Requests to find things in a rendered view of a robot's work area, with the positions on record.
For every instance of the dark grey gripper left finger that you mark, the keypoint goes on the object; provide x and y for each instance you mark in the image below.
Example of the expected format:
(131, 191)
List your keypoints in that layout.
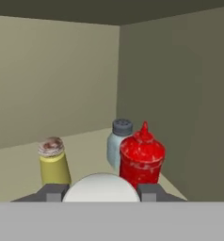
(51, 192)

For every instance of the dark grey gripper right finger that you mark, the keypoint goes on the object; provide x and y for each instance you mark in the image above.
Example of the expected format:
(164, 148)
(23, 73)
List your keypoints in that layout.
(151, 192)

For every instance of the white round-topped bottle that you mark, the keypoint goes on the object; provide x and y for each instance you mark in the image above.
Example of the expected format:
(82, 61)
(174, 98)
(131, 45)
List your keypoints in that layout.
(101, 189)

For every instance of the yellow shaker with silver lid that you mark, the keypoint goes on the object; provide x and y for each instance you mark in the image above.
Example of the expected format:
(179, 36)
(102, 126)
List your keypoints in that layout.
(54, 163)

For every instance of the red condiment bottle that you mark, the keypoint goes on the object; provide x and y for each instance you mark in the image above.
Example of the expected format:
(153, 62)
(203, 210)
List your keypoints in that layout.
(142, 160)

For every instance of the pale blue shaker grey lid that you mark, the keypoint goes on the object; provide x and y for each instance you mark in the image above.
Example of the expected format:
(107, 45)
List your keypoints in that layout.
(116, 147)

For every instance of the beige cabinet interior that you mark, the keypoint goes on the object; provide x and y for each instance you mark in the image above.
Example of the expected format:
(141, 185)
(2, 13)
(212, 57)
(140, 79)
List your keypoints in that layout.
(54, 78)

